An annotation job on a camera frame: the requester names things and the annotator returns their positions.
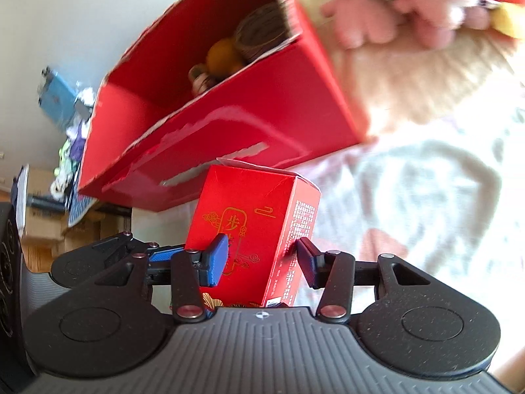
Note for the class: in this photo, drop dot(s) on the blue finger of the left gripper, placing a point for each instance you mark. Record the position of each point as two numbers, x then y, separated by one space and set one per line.
164 253

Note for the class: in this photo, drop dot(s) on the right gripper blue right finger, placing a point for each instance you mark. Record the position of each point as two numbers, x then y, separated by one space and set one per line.
312 263

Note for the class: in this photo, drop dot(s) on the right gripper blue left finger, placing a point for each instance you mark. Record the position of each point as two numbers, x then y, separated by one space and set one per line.
213 260

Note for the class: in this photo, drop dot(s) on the small red gift box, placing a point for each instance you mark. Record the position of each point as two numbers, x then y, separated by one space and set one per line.
262 212

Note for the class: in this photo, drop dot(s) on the fabric doll with loop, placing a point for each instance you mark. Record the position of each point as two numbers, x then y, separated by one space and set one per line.
200 79

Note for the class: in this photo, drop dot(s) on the orange wooden gourd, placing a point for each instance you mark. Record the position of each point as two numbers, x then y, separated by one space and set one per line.
223 59

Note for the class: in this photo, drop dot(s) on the printed packing tape roll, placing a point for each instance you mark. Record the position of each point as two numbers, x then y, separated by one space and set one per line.
260 31

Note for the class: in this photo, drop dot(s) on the cardboard boxes pile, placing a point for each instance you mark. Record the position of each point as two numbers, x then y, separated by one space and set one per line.
50 228

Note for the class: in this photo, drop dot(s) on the large red cardboard box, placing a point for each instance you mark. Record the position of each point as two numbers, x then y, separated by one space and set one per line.
152 139

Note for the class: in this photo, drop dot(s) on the blue paper bag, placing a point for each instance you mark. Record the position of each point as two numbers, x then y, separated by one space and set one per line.
57 99

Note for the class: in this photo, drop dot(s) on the pink plush bunnies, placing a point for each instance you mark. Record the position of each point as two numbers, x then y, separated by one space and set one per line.
434 22

